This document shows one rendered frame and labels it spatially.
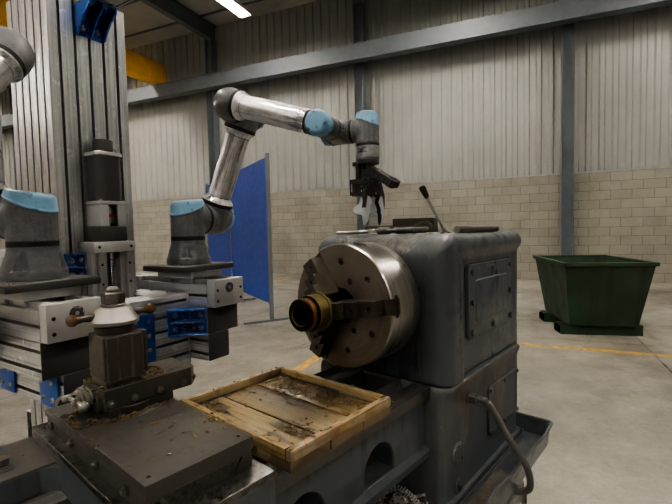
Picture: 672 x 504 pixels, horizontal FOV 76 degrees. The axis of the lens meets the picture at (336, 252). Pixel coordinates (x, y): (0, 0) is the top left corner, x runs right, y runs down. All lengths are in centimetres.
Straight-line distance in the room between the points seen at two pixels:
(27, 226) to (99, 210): 26
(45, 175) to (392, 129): 1060
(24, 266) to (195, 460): 80
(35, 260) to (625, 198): 1081
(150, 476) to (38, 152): 120
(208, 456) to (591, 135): 1099
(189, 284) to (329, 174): 1079
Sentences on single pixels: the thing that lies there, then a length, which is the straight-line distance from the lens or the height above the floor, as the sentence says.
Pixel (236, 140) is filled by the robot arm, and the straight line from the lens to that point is 165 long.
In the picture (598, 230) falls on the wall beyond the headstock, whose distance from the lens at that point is 1112.
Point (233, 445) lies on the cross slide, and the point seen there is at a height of 97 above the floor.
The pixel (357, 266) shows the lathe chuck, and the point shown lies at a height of 118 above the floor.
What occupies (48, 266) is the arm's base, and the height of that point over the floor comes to 120.
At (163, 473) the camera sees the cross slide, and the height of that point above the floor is 97.
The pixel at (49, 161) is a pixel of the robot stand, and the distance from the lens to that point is 158.
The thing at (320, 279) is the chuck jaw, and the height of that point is 115.
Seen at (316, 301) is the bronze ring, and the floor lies 111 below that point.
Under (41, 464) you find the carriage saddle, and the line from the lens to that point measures 90.
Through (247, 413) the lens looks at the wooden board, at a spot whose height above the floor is 89.
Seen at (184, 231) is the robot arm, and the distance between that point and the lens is 157.
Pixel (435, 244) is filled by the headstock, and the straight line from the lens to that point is 112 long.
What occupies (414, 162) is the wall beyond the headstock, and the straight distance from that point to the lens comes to 1148.
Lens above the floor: 127
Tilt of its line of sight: 3 degrees down
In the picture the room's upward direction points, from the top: 1 degrees counter-clockwise
